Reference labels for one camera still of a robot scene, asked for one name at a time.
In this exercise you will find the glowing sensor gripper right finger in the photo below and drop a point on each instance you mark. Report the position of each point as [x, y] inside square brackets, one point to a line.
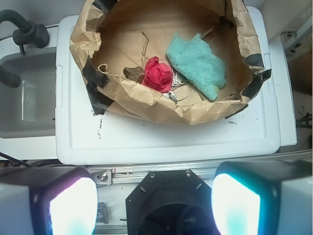
[263, 198]

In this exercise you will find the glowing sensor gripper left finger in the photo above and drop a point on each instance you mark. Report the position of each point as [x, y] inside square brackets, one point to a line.
[47, 201]

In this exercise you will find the teal blue knitted cloth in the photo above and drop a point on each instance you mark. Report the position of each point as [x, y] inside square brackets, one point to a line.
[195, 60]

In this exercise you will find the crumpled red cloth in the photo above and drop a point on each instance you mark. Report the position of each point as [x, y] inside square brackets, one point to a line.
[158, 76]

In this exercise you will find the white plastic bin lid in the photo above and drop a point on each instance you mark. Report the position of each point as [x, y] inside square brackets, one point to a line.
[83, 138]

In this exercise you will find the clear plastic storage bin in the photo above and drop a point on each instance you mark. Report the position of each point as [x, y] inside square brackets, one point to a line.
[29, 110]

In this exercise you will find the dark brown crumpled scrap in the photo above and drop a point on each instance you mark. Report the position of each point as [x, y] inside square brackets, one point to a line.
[135, 74]

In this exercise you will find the brown paper bag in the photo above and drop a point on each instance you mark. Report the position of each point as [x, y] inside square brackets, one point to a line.
[110, 35]

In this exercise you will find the black octagonal mount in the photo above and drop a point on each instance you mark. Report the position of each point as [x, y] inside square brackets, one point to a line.
[174, 202]

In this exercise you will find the metal wire clip object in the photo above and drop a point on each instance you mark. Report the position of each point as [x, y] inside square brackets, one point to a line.
[178, 81]

